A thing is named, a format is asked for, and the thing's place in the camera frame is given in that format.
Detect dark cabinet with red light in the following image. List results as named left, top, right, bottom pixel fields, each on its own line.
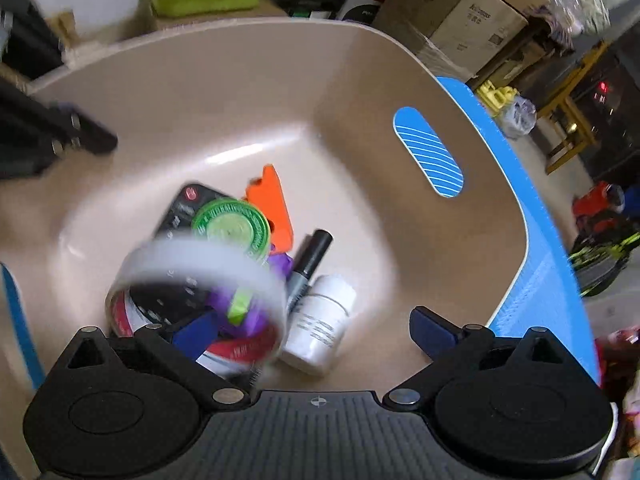
left=570, top=45, right=640, bottom=161

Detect clear tape roll red core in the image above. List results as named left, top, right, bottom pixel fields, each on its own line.
left=105, top=237, right=289, bottom=377

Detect large cardboard box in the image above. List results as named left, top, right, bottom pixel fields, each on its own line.
left=415, top=0, right=529, bottom=79

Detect beige plastic bin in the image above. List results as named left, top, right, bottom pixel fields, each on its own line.
left=0, top=16, right=532, bottom=480

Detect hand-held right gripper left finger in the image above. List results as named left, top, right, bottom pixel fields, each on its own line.
left=52, top=309, right=251, bottom=407

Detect green round tin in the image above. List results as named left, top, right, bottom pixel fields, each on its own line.
left=191, top=198, right=272, bottom=264

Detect yellow plastic jugs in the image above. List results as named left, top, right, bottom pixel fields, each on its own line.
left=475, top=84, right=518, bottom=117

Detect orange plastic toy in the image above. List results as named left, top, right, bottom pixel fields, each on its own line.
left=244, top=164, right=294, bottom=254

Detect black remote control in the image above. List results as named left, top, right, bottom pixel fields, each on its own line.
left=151, top=182, right=242, bottom=332

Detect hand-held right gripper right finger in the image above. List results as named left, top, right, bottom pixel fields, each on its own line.
left=382, top=305, right=576, bottom=407

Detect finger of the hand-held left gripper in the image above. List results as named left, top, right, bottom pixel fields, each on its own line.
left=0, top=7, right=67, bottom=81
left=0, top=77, right=119, bottom=181

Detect black marker pen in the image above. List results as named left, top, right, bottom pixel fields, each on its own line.
left=286, top=228, right=335, bottom=314

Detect pack of clear plastic bottles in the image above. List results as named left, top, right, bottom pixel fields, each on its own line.
left=545, top=0, right=608, bottom=49

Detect translucent plastic bag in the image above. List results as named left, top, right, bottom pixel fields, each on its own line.
left=500, top=96, right=537, bottom=137

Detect wooden chair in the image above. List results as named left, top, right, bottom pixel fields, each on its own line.
left=544, top=42, right=615, bottom=176

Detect green and black bicycle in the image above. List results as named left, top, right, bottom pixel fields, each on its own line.
left=567, top=232, right=640, bottom=298

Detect red and blue object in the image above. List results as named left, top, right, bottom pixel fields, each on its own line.
left=572, top=181, right=627, bottom=233

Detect purple and green toy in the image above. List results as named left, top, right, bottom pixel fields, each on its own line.
left=210, top=252, right=294, bottom=339

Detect white pill bottle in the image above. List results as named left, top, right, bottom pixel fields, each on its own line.
left=277, top=275, right=358, bottom=377

